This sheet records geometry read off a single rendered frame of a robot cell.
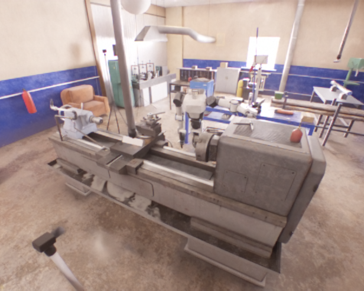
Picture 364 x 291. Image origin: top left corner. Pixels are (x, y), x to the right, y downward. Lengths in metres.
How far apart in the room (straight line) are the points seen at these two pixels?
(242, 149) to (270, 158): 0.17
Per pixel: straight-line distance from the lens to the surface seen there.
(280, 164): 1.20
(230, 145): 1.18
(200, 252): 2.06
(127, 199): 2.09
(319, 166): 1.30
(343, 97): 5.61
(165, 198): 1.78
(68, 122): 2.64
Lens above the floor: 1.87
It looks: 30 degrees down
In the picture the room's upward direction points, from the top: straight up
